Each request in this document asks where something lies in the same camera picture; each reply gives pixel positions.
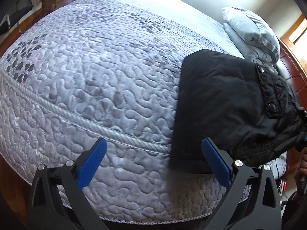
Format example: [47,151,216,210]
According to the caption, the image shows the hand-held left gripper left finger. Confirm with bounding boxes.
[27,138,107,230]

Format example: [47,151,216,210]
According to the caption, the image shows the grey quilted mattress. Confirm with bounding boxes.
[0,0,288,223]

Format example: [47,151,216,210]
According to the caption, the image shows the black jacket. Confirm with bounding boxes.
[169,49,306,174]

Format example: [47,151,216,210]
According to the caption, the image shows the black metal chair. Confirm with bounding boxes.
[0,0,34,35]

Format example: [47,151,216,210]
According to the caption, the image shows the narrow wooden frame window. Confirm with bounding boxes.
[279,14,307,45]

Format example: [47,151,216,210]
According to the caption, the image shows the grey pillow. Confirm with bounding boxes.
[221,7,281,61]

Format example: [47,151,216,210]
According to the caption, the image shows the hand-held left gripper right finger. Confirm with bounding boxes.
[201,137,282,230]

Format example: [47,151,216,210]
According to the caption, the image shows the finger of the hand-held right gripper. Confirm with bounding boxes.
[296,104,307,152]

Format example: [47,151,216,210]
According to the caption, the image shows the person's dark clothing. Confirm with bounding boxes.
[280,189,307,230]

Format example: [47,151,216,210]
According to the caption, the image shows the wooden headboard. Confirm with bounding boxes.
[277,37,307,108]

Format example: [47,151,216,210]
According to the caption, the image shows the person's right hand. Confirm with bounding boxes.
[300,149,307,185]

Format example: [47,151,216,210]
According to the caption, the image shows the cardboard box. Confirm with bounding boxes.
[43,0,66,11]

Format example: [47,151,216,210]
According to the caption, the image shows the folded grey comforter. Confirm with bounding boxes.
[224,24,252,60]

